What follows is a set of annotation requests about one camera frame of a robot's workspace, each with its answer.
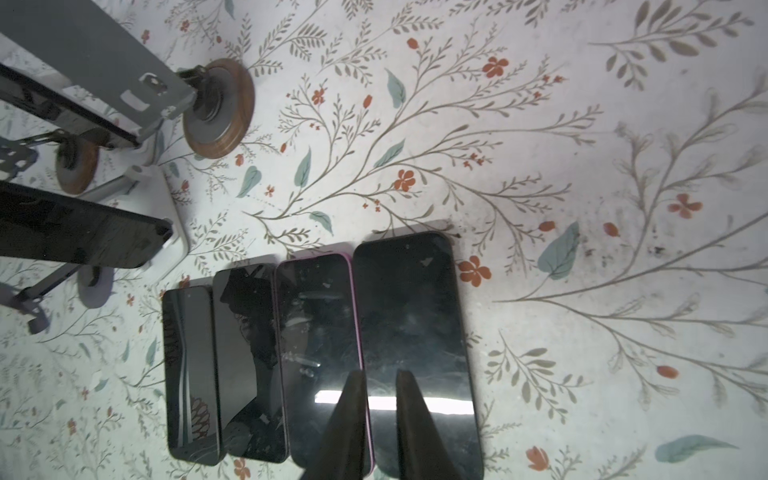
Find grey round stand front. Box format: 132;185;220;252
0;263;115;335

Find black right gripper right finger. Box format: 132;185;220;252
396;370;461;480

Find black smartphone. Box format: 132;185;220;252
1;181;172;269
161;286;225;466
352;232;484;479
213;264;288;463
275;253;363;469

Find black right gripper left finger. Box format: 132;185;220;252
300;370;367;480

